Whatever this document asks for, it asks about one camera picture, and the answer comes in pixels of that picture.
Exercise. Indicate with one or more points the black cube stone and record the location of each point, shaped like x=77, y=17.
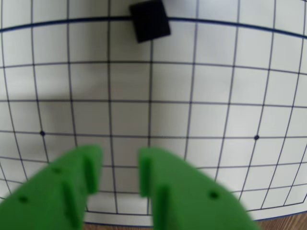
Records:
x=150, y=20

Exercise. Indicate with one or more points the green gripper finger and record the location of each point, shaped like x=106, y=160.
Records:
x=192, y=201
x=43, y=201

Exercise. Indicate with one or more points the white gridded go board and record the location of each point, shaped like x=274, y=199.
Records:
x=192, y=83

